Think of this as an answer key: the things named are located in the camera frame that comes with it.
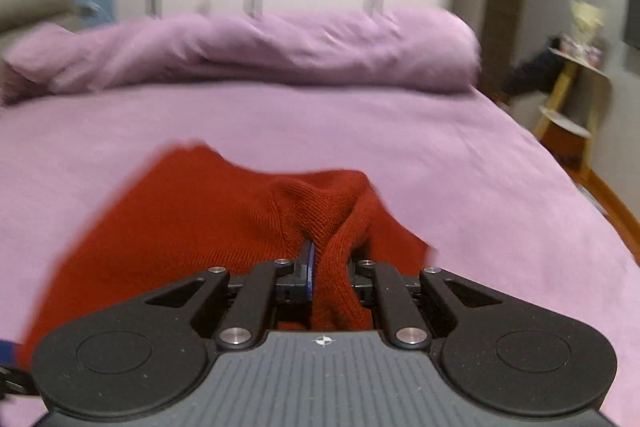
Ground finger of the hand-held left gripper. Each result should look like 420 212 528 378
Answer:
0 341 35 404

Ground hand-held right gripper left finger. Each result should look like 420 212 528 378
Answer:
135 241 317 351

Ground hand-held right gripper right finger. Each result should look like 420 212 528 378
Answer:
347 258 506 351

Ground red knit cardigan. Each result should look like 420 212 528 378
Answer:
17 144 437 369

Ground purple duvet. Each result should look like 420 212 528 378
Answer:
2 6 483 104

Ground orange round stool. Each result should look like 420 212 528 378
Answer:
542 121 592 168

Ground dark clothing heap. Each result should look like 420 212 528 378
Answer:
501 35 569 98

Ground yellow-legged side table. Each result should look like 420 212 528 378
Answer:
532 46 614 174

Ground dark brown door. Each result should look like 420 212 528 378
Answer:
481 0 531 104

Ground wrapped flower bouquet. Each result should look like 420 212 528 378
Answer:
569 0 607 46

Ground grey padded headboard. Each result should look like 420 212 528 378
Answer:
0 0 82 58

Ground wall socket with plug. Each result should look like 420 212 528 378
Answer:
77 1 107 22

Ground wall television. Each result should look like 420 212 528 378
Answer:
622 0 640 76

